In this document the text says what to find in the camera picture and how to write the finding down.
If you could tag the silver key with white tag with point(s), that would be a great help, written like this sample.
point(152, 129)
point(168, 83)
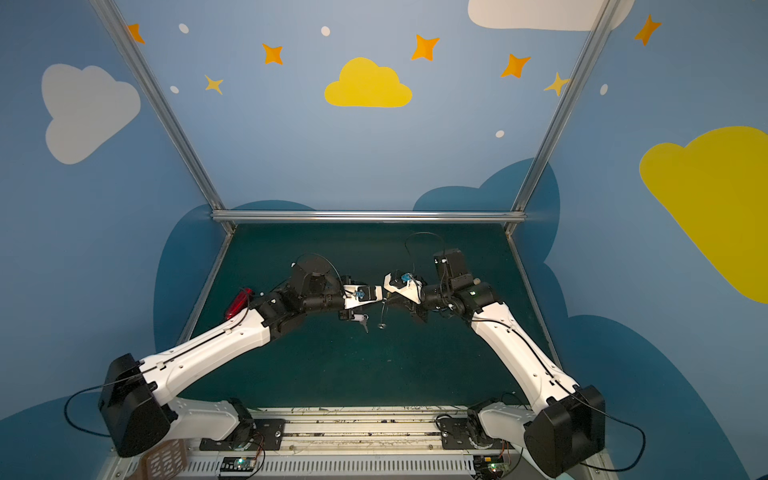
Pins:
point(361, 319)

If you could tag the large keyring with yellow grip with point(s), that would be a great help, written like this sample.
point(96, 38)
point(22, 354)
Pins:
point(382, 324)

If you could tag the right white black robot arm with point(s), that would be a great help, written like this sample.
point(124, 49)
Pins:
point(565, 423)

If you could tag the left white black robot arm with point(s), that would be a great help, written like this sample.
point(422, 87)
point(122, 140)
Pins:
point(139, 400)

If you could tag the red spray bottle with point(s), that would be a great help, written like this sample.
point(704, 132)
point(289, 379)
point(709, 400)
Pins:
point(240, 302)

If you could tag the right green circuit board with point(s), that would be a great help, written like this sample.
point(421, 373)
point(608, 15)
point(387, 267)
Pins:
point(490, 468)

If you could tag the green circuit board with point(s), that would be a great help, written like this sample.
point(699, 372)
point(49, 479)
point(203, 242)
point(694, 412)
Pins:
point(490, 468)
point(243, 466)

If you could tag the left green circuit board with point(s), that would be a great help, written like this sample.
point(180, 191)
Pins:
point(243, 466)

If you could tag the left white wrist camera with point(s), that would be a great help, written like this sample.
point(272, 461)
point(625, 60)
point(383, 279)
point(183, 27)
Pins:
point(357, 296)

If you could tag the right floor aluminium rail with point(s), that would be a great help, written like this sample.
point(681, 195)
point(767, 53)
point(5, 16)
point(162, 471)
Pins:
point(532, 298)

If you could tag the floor aluminium rail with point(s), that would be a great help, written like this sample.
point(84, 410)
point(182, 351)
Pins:
point(193, 319)
point(532, 298)

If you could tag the back aluminium frame bar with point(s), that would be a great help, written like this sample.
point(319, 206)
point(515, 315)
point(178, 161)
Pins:
point(296, 216)

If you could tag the aluminium mounting rail bed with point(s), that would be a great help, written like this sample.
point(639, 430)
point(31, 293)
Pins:
point(404, 430)

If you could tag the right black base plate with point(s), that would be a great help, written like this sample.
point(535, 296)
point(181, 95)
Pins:
point(463, 434)

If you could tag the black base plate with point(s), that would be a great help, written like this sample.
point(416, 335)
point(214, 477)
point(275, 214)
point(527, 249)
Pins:
point(249, 435)
point(463, 434)

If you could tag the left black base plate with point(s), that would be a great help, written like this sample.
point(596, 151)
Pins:
point(249, 435)

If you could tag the white slotted cable duct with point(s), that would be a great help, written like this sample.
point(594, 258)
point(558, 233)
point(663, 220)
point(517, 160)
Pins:
point(278, 466)

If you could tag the left floor aluminium rail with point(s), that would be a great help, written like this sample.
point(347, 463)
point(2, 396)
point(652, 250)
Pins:
point(193, 319)

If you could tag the right aluminium frame post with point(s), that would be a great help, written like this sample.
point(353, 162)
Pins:
point(583, 68)

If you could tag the aluminium frame post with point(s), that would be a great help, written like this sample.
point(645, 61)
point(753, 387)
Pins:
point(583, 68)
point(113, 21)

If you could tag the left aluminium frame post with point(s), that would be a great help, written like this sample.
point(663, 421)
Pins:
point(113, 21)

